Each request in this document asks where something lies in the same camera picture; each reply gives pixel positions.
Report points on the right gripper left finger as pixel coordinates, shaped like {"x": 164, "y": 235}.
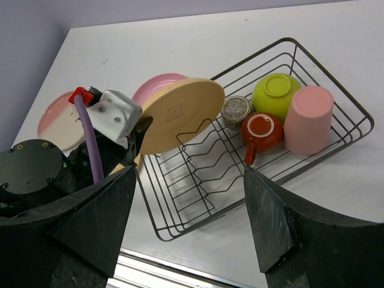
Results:
{"x": 72, "y": 242}

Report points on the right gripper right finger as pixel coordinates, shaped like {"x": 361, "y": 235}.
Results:
{"x": 301, "y": 244}

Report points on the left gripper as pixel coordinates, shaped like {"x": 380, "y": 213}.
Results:
{"x": 111, "y": 153}

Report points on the yellow plastic plate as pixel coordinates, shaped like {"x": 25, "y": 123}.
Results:
{"x": 180, "y": 112}

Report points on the pink plastic plate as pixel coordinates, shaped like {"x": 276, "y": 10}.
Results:
{"x": 155, "y": 84}

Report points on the cream pink floral plate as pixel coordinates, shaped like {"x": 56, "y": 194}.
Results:
{"x": 60, "y": 124}

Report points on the small speckled grey cup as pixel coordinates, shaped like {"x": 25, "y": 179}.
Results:
{"x": 234, "y": 111}

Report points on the orange black mug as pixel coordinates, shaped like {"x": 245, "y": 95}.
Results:
{"x": 261, "y": 132}

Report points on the salmon pink cup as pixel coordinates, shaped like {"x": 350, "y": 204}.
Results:
{"x": 307, "y": 126}

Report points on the lime green bowl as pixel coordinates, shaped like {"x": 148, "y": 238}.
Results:
{"x": 273, "y": 94}

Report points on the cream yellow floral plate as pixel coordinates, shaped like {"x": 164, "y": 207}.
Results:
{"x": 137, "y": 162}

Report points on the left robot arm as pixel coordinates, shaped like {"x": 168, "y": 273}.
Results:
{"x": 36, "y": 172}

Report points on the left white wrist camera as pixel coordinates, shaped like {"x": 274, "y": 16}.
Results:
{"x": 112, "y": 114}

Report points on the aluminium mounting rail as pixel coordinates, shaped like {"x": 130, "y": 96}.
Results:
{"x": 135, "y": 269}

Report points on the dark wire dish rack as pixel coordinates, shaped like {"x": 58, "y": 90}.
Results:
{"x": 201, "y": 179}

